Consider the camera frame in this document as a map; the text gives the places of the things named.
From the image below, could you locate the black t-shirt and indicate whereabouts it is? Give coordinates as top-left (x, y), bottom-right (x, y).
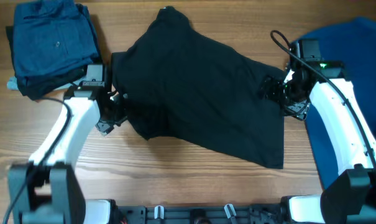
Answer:
top-left (112, 6), bottom-right (285, 169)

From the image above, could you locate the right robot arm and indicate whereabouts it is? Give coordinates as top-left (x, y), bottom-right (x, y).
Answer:
top-left (260, 39), bottom-right (376, 223)

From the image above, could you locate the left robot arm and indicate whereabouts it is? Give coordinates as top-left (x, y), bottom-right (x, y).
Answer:
top-left (3, 64), bottom-right (126, 224)

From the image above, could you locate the blue t-shirt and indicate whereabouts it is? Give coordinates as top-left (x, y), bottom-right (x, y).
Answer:
top-left (304, 17), bottom-right (376, 188)

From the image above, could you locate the folded blue denim shirt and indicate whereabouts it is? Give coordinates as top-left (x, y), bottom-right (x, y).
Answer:
top-left (12, 0), bottom-right (101, 86)

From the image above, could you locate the left black cable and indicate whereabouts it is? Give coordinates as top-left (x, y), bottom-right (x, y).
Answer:
top-left (1, 96), bottom-right (73, 224)

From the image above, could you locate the black cable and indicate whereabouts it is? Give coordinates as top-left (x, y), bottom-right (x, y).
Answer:
top-left (1, 96), bottom-right (73, 224)
top-left (270, 29), bottom-right (376, 224)

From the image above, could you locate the right black cable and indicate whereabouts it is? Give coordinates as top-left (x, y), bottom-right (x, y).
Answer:
top-left (270, 29), bottom-right (376, 224)

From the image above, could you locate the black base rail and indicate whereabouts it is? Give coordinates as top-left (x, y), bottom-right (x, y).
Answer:
top-left (114, 203), bottom-right (286, 224)

